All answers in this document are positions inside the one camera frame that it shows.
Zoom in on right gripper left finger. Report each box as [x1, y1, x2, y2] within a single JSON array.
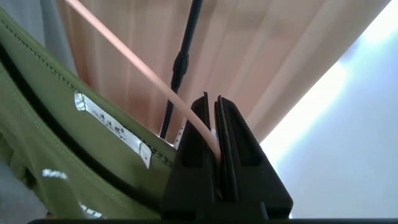
[[161, 91, 218, 218]]

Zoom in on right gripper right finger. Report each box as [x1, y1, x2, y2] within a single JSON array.
[[214, 95, 294, 218]]

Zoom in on pink clothes hanger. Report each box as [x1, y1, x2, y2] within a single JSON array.
[[63, 0, 222, 166]]

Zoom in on green garment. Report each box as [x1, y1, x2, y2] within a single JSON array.
[[0, 7, 178, 220]]

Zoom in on pale grey shorts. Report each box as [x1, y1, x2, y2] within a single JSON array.
[[0, 0, 78, 220]]

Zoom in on black clothes rack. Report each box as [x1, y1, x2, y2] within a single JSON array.
[[159, 0, 205, 140]]

